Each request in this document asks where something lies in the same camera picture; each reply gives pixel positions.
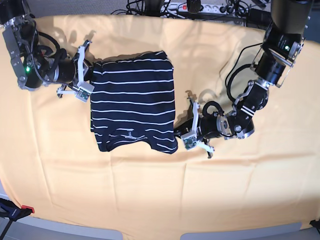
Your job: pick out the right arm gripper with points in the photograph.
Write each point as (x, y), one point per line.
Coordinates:
(67, 72)

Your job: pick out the blue red table clamp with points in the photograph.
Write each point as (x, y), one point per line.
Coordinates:
(13, 213)

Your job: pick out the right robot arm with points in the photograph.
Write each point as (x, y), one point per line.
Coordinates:
(37, 58)

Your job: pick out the white power strip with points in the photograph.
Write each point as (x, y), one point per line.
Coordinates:
(177, 8)

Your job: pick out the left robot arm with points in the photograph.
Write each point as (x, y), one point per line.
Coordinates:
(283, 41)

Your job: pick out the black power adapter brick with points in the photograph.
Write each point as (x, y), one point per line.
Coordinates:
(258, 17)

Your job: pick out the navy white-striped T-shirt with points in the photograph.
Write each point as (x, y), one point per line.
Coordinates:
(134, 101)

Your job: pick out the black clamp right corner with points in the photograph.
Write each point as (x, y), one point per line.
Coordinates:
(315, 223)

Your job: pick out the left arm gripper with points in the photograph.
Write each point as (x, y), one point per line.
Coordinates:
(207, 127)

